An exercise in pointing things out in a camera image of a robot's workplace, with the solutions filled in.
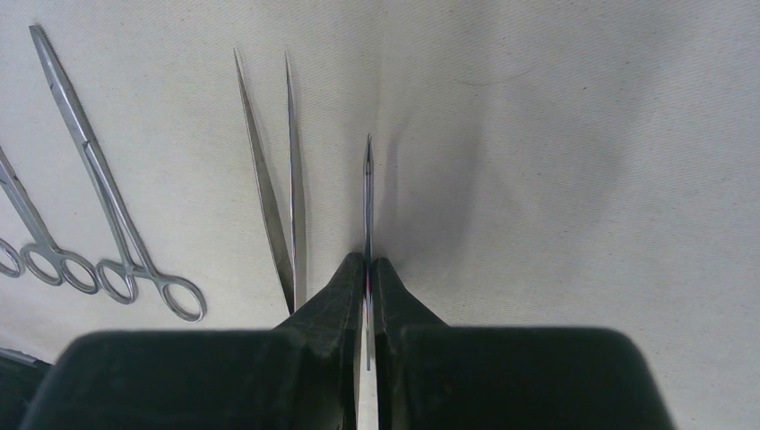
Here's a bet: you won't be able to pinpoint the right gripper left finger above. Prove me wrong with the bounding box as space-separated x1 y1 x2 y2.
21 253 364 429

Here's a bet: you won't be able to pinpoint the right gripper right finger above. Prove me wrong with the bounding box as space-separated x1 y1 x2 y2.
371 258 674 429

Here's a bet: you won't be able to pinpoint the steel tweezers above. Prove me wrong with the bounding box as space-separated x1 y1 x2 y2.
362 134 375 371
233 48 307 314

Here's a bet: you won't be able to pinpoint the beige cloth wrap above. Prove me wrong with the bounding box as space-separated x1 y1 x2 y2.
1 1 759 429

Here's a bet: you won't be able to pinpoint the short steel scissors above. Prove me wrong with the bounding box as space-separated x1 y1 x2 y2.
1 151 99 295

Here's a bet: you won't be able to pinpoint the long steel forceps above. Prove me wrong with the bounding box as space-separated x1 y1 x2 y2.
0 239 26 279

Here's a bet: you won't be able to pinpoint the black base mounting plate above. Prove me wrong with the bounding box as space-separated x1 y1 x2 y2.
1 348 51 429

